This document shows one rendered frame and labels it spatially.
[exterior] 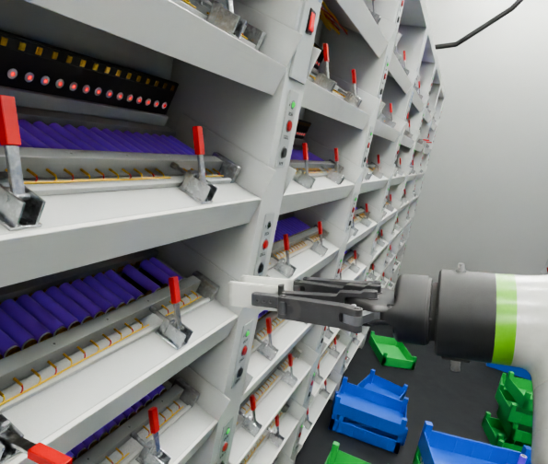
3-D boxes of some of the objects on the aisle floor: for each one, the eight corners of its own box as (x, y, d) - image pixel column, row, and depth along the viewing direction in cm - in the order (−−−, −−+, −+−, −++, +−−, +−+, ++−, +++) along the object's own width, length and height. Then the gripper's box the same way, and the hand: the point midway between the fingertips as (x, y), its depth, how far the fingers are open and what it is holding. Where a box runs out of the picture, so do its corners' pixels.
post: (186, 667, 105) (372, -245, 68) (162, 712, 96) (359, -305, 59) (116, 620, 112) (250, -235, 75) (87, 658, 103) (222, -287, 66)
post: (291, 477, 169) (415, -45, 133) (282, 493, 161) (412, -60, 124) (242, 454, 176) (347, -49, 139) (230, 469, 167) (340, -64, 130)
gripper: (426, 374, 44) (204, 339, 52) (435, 321, 58) (260, 301, 67) (430, 295, 42) (203, 273, 51) (438, 262, 57) (260, 249, 66)
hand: (260, 292), depth 58 cm, fingers open, 3 cm apart
